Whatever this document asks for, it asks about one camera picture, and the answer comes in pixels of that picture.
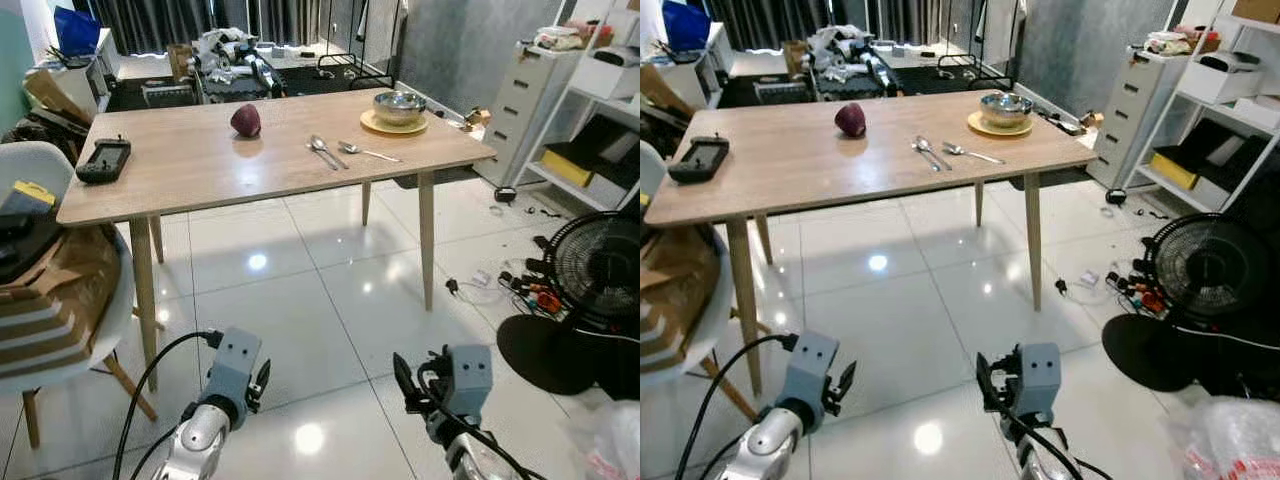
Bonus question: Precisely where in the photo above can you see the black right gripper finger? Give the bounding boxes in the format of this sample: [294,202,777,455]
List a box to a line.
[976,351,1000,412]
[392,351,418,414]

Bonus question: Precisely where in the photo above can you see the power strip with plugs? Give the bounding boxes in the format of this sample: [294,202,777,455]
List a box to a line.
[498,262,567,317]
[1104,258,1171,314]

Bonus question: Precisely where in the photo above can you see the clear plastic bag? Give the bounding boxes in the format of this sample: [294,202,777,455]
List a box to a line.
[1168,396,1280,480]
[565,400,641,480]

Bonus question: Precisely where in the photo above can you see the brown striped paper bag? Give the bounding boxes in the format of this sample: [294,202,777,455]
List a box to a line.
[0,225,121,379]
[640,225,724,377]

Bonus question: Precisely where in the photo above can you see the black floor fan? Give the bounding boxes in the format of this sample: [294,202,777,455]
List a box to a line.
[1102,212,1280,399]
[496,211,641,399]

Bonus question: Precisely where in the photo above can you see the light wooden dining table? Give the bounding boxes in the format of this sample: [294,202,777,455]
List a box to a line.
[645,90,1098,397]
[57,88,498,393]

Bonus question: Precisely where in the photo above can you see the metal spoon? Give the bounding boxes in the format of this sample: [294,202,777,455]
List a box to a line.
[338,141,402,164]
[307,136,349,171]
[942,141,1006,166]
[912,137,954,172]

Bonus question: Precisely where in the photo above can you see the white open shelf rack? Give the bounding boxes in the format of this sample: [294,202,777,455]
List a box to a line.
[1125,0,1280,214]
[522,0,641,213]

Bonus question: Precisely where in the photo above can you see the yellow round plate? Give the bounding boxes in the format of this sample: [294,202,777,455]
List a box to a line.
[966,110,1035,139]
[360,109,429,137]

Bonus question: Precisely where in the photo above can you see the yellow box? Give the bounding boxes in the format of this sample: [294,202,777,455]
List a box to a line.
[1150,152,1199,192]
[541,149,594,189]

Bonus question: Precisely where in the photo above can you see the black handheld game console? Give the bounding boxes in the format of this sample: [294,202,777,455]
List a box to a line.
[75,137,132,185]
[668,136,730,184]

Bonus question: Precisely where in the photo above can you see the shiny metal bowl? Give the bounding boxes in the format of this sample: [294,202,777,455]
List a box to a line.
[373,91,427,127]
[980,92,1034,128]

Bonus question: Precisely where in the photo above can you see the white drawer cabinet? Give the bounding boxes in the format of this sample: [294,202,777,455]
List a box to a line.
[476,42,586,188]
[1087,48,1193,190]

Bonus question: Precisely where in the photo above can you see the white shell chair wooden legs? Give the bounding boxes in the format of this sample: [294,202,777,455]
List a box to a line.
[0,141,161,451]
[640,140,761,423]

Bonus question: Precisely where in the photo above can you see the yellow and black device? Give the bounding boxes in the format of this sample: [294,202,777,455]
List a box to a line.
[0,180,57,216]

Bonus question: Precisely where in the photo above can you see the pile of white clutter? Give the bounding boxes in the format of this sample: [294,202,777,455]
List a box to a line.
[192,27,263,71]
[805,25,873,69]

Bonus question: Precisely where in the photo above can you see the white printer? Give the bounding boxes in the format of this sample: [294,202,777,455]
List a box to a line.
[570,45,641,103]
[1178,50,1271,106]

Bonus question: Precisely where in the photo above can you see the dark grey curtains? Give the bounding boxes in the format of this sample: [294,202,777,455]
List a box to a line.
[88,0,401,56]
[700,0,1013,51]

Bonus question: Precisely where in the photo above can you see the pile of small items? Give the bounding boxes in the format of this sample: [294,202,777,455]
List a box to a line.
[1144,24,1224,57]
[533,20,617,54]

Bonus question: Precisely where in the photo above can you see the blue bag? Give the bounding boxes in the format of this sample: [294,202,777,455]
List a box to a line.
[53,5,102,58]
[662,0,713,53]

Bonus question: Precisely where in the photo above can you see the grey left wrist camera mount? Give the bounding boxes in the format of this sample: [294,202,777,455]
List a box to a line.
[207,327,263,403]
[779,330,839,411]

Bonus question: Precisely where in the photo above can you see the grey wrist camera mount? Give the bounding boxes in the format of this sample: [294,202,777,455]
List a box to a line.
[1015,342,1062,417]
[207,327,263,403]
[443,344,494,419]
[779,330,839,411]

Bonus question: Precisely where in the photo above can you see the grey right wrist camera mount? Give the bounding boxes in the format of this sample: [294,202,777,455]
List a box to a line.
[443,344,494,419]
[1015,342,1062,417]

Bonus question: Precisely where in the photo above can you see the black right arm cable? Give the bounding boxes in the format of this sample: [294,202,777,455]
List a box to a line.
[417,358,547,480]
[1000,355,1116,480]

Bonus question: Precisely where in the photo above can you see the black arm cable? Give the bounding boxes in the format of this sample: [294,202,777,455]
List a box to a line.
[417,358,547,480]
[1000,355,1116,480]
[675,333,801,480]
[112,329,224,480]

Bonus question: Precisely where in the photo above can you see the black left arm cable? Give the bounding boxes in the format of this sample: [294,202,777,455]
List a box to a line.
[112,329,224,480]
[675,333,801,480]

